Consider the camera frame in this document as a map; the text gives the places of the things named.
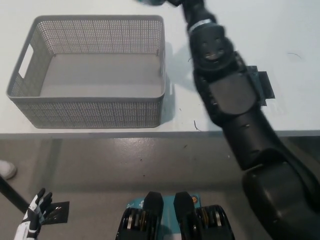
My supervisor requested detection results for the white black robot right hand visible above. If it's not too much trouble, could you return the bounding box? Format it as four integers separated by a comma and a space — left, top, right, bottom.
162, 0, 186, 8

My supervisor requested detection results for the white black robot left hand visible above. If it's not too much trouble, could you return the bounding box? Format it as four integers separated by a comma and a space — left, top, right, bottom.
13, 187, 54, 240

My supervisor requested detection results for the teal air freshener spray can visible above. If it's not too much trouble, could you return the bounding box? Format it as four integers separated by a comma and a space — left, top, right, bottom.
136, 0, 165, 6

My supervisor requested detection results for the black table leg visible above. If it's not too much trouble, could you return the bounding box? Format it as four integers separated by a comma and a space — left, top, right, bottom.
0, 175, 29, 209

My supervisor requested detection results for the white shoe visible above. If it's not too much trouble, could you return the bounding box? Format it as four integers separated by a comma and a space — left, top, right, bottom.
0, 159, 18, 180

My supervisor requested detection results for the grey perforated plastic basket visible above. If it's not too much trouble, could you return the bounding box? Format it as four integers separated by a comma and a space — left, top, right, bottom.
5, 14, 173, 130

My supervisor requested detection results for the black tape patch on table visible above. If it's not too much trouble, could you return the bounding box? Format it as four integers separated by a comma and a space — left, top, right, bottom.
246, 65, 276, 106

